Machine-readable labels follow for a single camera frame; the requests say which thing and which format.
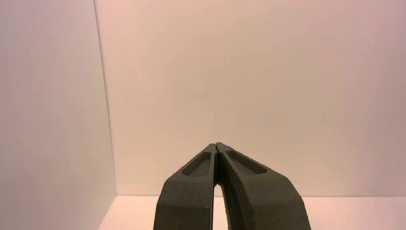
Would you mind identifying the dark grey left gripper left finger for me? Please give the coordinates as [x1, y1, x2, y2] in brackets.
[153, 143, 218, 230]

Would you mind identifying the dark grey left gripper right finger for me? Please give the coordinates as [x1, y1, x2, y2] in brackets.
[216, 142, 312, 230]

